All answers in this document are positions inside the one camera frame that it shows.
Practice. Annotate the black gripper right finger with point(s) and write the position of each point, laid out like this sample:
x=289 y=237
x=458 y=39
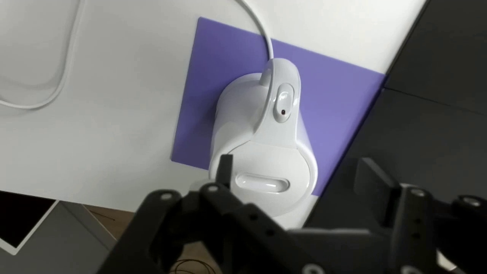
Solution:
x=420 y=229

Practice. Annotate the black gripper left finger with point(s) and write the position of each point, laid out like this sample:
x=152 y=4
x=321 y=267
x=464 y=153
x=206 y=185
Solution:
x=152 y=234

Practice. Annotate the white electric kettle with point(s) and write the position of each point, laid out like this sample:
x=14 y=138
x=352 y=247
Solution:
x=274 y=147

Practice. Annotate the grey box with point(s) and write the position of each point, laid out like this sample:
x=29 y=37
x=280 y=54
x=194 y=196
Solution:
x=55 y=238

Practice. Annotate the purple mat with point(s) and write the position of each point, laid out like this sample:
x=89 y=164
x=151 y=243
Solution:
x=329 y=97

